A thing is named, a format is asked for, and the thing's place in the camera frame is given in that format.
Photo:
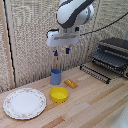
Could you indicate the orange bread loaf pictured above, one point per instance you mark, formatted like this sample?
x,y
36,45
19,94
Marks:
x,y
70,83

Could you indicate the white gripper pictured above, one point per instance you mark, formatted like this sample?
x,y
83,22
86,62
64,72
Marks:
x,y
62,38

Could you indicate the blue plastic cup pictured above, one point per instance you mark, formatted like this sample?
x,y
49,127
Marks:
x,y
55,76

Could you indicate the black toaster oven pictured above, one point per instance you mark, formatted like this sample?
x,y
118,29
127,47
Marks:
x,y
112,55

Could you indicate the yellow plastic bowl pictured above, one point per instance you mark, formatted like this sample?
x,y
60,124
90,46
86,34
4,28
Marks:
x,y
59,94

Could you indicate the white floral rimmed plate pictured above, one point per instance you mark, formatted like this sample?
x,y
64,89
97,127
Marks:
x,y
24,103

